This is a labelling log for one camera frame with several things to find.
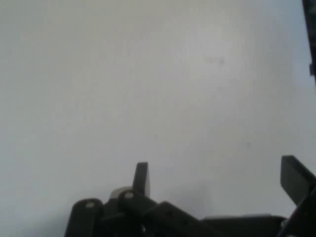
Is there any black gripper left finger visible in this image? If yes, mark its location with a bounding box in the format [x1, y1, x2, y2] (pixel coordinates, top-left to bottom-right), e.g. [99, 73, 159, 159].
[64, 161, 198, 237]

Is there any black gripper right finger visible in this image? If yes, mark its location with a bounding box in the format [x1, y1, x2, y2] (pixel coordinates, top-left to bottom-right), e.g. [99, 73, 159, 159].
[280, 155, 316, 237]

